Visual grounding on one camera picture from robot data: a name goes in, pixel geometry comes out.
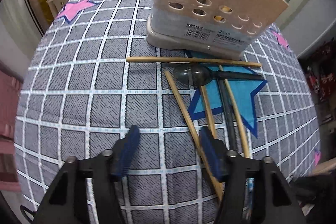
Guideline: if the blue patterned chopstick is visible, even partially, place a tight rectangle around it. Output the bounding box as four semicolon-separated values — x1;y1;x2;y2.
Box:
246;178;254;222

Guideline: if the wooden chopstick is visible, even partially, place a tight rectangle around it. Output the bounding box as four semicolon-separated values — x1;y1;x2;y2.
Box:
217;79;251;158
126;56;262;68
165;71;223;201

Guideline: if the black spoon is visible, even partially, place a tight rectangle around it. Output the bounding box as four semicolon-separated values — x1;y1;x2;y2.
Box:
173;63;264;86
191;66;238;152

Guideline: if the checkered star tablecloth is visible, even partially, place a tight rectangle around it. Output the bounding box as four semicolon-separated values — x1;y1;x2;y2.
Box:
15;0;321;223

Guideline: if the pink plastic stool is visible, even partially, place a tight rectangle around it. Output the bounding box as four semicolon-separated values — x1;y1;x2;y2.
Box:
0;72;21;192

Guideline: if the beige utensil holder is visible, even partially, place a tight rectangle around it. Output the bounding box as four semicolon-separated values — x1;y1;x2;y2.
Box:
147;0;288;60

